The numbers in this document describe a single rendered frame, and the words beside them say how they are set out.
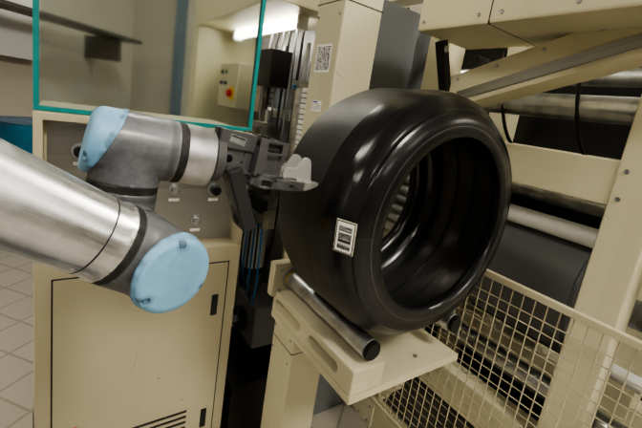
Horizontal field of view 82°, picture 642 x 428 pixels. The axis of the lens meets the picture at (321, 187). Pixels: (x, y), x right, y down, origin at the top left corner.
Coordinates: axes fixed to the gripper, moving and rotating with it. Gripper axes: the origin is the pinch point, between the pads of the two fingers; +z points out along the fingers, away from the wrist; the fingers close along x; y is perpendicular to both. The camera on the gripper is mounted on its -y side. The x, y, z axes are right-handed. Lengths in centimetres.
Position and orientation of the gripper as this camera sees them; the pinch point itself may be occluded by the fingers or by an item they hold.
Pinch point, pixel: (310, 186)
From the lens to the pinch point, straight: 70.2
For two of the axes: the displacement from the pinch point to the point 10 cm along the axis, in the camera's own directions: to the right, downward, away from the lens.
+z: 8.0, 1.3, 5.9
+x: -5.5, -2.5, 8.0
